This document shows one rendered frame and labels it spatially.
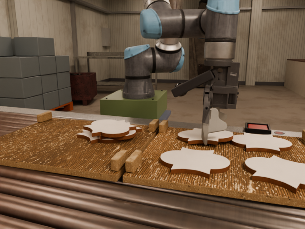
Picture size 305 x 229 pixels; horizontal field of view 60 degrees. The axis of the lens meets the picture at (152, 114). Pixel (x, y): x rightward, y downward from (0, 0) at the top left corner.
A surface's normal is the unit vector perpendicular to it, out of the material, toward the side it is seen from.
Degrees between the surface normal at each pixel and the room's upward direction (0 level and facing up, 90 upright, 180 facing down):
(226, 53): 90
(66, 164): 0
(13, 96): 90
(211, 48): 89
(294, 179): 0
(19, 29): 90
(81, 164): 0
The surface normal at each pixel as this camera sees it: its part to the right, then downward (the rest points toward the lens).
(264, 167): 0.00, -0.97
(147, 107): -0.22, 0.23
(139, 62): 0.11, 0.25
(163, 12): 0.12, -0.49
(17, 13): 0.98, 0.05
